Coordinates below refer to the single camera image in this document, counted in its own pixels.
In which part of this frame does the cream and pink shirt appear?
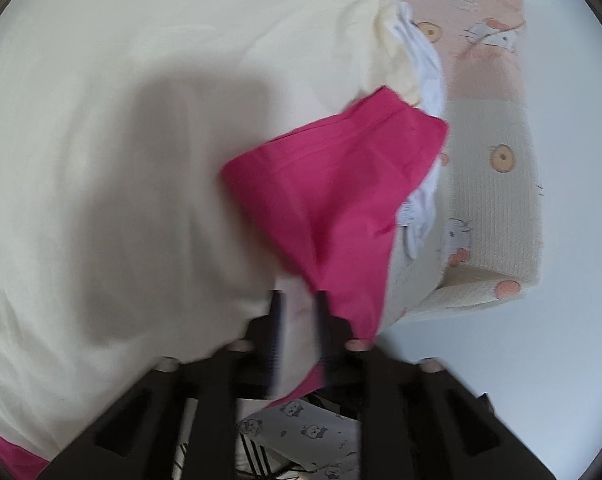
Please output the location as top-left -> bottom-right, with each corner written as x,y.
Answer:
0,0 -> 452,466

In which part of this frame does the white garment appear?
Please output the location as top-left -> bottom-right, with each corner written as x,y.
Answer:
391,2 -> 450,262

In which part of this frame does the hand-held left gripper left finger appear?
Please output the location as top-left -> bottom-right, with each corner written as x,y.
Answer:
41,290 -> 286,480

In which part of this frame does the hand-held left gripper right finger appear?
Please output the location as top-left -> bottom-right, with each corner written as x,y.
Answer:
315,290 -> 556,480

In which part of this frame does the cat print blanket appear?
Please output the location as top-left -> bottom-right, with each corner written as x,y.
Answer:
356,0 -> 545,332

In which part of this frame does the person's printed pajama leg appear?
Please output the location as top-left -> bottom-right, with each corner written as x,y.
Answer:
236,397 -> 362,477

